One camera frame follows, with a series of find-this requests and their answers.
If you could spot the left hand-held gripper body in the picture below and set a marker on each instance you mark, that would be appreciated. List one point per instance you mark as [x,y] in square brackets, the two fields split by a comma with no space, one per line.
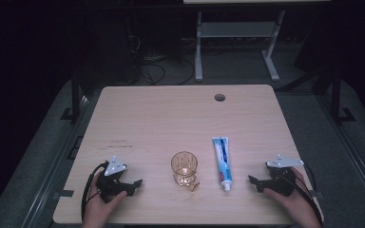
[114,166]

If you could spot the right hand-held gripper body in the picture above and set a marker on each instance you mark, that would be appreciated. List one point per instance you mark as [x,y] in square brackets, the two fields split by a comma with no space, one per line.
[283,162]

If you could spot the person's left hand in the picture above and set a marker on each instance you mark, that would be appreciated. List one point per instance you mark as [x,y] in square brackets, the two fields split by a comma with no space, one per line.
[99,207]

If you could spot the person's right hand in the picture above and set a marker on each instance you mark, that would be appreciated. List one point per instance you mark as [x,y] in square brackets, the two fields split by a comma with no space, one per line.
[296,204]

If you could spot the white blue toothpaste tube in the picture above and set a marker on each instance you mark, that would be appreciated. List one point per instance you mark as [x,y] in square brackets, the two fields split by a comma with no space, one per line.
[223,161]

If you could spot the clear amber glass cup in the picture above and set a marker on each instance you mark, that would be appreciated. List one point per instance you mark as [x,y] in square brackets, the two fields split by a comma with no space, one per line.
[184,171]

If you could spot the aluminium floor rail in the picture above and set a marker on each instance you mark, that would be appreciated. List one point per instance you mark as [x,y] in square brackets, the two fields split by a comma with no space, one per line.
[55,161]
[351,148]

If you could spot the black metal stand post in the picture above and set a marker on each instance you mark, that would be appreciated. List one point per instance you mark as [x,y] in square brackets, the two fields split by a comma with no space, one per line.
[336,95]
[75,95]

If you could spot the white metal stand frame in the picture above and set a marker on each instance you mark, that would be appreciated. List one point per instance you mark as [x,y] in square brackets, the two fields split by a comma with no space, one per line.
[234,30]

